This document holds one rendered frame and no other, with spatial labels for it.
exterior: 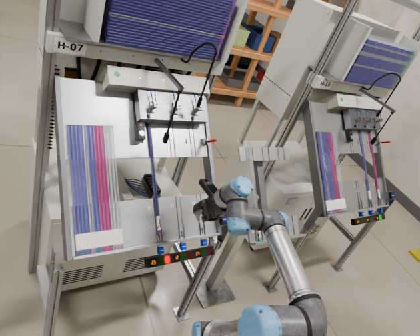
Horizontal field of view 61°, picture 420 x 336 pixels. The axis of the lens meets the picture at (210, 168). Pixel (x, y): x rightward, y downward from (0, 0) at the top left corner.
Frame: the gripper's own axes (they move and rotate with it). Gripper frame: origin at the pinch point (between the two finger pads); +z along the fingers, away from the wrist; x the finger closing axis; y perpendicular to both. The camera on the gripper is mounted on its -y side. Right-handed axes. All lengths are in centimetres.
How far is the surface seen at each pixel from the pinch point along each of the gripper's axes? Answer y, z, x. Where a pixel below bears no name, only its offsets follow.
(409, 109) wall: -106, 53, 354
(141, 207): -7.9, 12.8, -18.0
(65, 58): -72, 2, -43
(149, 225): 0.1, 14.9, -15.2
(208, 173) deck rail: -21.0, 10.7, 19.0
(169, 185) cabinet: -29, 48, 16
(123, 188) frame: -27, 42, -13
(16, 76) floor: -227, 225, -36
